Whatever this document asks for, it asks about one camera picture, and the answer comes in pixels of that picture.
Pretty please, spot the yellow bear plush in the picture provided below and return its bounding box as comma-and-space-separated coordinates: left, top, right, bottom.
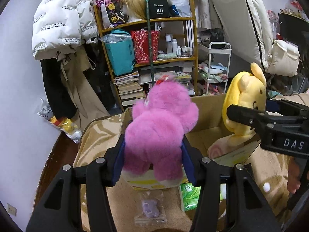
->
222, 62, 267, 136

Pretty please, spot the pink pig roll plush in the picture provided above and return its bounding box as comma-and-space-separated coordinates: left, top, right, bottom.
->
207, 132, 257, 159

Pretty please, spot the green tissue pack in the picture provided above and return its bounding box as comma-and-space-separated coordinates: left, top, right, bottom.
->
179, 182, 201, 212

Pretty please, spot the bagged purple keychain toy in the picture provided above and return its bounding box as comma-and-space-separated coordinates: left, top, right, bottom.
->
135, 190, 167, 226

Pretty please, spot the pink fluffy plush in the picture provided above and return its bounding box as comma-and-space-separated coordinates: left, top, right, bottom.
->
123, 80, 199, 186

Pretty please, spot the person right hand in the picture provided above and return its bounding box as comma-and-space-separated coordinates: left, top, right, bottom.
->
287, 158, 301, 194

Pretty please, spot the cardboard box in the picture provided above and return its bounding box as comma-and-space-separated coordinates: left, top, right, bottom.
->
121, 95, 260, 191

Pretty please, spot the white rolling cart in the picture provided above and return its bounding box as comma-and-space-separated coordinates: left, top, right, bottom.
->
198, 41, 232, 95

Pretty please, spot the black monitor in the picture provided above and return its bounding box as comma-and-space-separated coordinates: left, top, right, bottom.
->
279, 13, 308, 52

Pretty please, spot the plastic bag of toys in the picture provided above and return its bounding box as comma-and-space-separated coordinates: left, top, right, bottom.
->
37, 97, 83, 143

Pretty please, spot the cream gaming chair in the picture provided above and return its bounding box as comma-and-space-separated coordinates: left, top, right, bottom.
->
212, 0, 300, 77

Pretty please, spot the stack of books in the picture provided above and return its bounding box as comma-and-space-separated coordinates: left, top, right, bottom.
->
114, 71, 146, 107

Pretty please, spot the wooden bookshelf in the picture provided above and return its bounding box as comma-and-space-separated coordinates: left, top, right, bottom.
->
93, 0, 198, 111

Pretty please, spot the beige coat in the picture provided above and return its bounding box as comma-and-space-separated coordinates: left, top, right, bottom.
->
60, 47, 110, 131

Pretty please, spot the red gift bag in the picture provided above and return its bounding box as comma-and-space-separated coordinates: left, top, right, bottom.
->
130, 29, 160, 64

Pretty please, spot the black box with 40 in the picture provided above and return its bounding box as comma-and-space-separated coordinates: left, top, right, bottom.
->
148, 0, 169, 19

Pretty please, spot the teal bag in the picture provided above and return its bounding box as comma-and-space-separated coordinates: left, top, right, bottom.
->
101, 29, 136, 76

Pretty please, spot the green pole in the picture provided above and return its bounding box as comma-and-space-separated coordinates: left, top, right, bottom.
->
145, 0, 155, 86

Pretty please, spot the blonde wig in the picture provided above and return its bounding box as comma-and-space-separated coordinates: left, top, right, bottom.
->
121, 0, 147, 23

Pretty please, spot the black cartoon bag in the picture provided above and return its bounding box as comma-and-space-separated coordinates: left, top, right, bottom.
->
95, 0, 126, 29

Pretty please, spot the white puffer jacket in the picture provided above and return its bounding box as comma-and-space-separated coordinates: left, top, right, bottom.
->
32, 0, 98, 60

